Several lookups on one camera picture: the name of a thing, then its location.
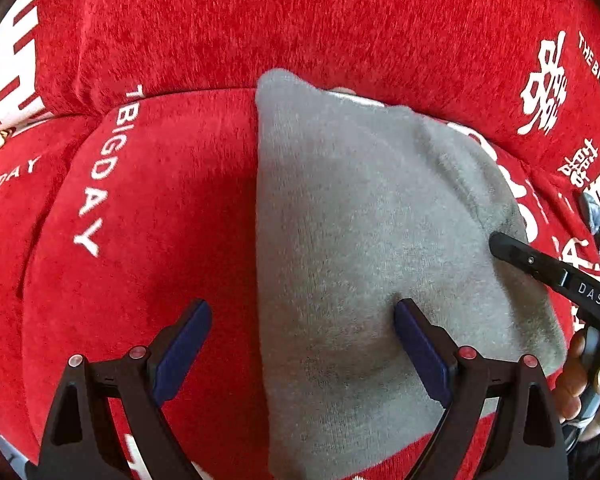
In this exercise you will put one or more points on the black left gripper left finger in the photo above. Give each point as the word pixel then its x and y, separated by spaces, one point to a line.
pixel 80 440

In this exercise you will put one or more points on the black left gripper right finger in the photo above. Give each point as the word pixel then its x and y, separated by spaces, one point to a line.
pixel 525 440

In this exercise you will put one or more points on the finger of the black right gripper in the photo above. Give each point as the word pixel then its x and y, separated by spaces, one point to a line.
pixel 579 288

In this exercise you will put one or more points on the grey knit garment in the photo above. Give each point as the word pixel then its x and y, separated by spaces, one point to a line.
pixel 358 207

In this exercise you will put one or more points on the red fleece blanket white print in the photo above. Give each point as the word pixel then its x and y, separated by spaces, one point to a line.
pixel 110 226

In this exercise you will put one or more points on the red pillow white lettering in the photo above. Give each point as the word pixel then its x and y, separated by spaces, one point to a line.
pixel 524 73

